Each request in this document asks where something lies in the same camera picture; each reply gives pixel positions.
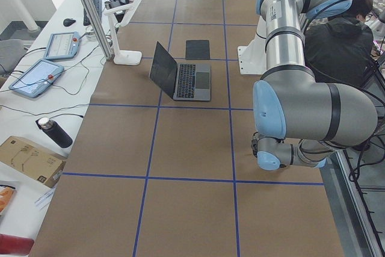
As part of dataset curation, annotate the white pillar mount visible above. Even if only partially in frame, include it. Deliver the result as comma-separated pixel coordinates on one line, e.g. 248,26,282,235
238,16,267,75

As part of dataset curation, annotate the aluminium frame post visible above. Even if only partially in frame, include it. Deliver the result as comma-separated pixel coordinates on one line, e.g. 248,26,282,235
81,0,112,60

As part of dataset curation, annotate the black mouse pad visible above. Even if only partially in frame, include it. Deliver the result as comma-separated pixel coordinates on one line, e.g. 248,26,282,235
185,40,211,60

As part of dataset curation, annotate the white desk lamp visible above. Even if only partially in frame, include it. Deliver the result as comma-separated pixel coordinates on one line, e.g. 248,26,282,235
103,0,144,66

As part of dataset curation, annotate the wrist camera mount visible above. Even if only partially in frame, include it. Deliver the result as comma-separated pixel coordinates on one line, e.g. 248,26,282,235
251,132,259,158

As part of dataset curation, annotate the silver laptop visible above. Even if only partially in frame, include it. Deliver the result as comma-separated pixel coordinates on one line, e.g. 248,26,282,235
149,42,211,101

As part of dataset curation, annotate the lower teach pendant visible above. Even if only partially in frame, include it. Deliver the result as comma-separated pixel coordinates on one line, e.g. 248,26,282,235
8,59,64,98

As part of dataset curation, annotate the black desk mouse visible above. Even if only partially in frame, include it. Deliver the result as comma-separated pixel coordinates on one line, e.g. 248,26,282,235
63,18,76,27

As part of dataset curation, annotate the upper teach pendant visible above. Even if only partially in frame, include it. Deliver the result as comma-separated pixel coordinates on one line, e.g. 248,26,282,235
43,31,81,61

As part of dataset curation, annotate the cardboard box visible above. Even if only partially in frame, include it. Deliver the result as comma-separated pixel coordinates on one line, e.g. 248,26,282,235
1,136,66,188

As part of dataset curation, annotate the person in black jacket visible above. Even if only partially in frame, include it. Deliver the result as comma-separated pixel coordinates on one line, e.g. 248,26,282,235
304,0,374,87

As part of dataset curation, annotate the black water bottle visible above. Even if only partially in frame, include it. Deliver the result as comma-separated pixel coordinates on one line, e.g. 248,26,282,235
35,117,73,148

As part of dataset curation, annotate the teach pendant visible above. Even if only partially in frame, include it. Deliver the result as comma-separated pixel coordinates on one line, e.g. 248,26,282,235
8,59,64,98
43,31,81,61

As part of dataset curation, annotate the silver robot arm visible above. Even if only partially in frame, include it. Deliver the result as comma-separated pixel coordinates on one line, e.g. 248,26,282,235
253,0,378,170

